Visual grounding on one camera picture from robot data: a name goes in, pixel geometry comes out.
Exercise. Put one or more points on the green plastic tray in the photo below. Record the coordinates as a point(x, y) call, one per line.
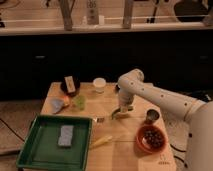
point(41, 149)

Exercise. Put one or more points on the orange toy fruit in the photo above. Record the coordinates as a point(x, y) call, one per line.
point(66, 101)

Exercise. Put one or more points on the blue sponge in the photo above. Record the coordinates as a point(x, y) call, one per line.
point(66, 135)

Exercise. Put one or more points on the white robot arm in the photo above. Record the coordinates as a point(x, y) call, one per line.
point(196, 113)

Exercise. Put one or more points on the green leafy toy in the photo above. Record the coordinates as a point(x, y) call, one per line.
point(79, 102)

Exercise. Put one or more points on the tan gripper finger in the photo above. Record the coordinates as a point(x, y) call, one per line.
point(123, 109)

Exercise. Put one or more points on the blue cloth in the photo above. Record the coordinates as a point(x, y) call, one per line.
point(57, 105)

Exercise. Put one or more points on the tan wooden block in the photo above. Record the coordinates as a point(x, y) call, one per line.
point(70, 84)

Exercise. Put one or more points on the dark round bowl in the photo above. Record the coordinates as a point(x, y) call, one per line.
point(77, 87)

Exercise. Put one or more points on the small metal cup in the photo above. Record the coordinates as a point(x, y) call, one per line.
point(152, 116)

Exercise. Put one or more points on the red bowl with berries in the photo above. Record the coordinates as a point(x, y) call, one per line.
point(150, 139)

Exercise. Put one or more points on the yellow banana toy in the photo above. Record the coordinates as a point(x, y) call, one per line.
point(100, 141)

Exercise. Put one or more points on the white handled brush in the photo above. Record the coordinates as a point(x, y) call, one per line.
point(117, 88)

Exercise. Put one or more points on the clear plastic cup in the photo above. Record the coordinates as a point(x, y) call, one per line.
point(99, 84)

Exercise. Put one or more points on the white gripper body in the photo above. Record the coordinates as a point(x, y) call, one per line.
point(125, 98)

